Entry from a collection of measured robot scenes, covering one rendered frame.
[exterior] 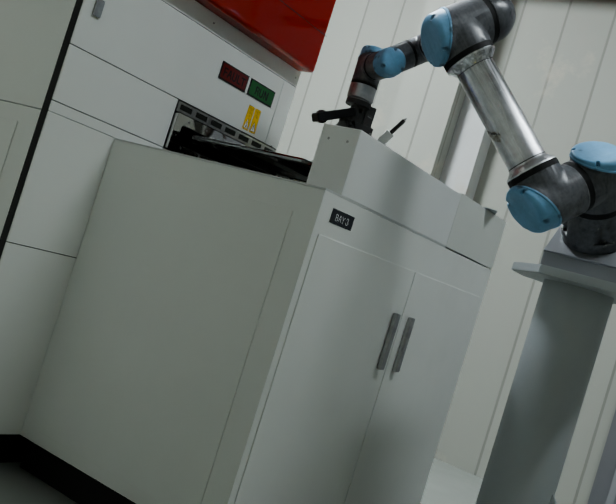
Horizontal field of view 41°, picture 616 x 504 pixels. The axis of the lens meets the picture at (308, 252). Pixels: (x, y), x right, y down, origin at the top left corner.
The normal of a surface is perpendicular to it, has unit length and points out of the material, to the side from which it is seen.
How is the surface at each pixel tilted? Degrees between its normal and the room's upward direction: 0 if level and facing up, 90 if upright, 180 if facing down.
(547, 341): 90
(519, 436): 90
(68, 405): 90
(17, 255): 90
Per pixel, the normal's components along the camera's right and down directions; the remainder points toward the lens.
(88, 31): 0.80, 0.24
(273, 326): -0.52, -0.19
